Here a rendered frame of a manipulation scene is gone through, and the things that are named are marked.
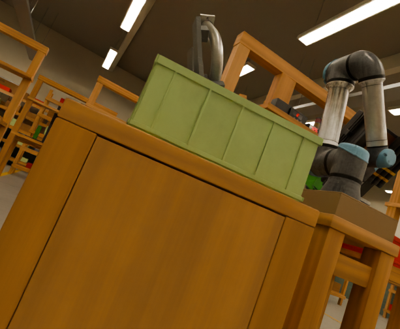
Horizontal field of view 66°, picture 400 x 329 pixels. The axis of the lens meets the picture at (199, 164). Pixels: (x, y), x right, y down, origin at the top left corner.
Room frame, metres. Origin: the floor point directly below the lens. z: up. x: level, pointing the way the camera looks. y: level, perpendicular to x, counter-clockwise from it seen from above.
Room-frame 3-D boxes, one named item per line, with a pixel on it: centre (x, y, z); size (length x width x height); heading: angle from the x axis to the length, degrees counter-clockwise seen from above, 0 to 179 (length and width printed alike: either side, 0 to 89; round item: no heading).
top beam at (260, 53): (2.20, -0.62, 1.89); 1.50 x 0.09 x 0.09; 113
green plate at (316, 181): (1.84, -0.69, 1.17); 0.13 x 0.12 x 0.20; 113
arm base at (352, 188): (1.13, -0.54, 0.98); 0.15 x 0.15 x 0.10
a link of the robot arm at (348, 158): (1.14, -0.53, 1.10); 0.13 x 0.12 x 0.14; 22
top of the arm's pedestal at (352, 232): (1.13, -0.54, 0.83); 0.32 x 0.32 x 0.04; 19
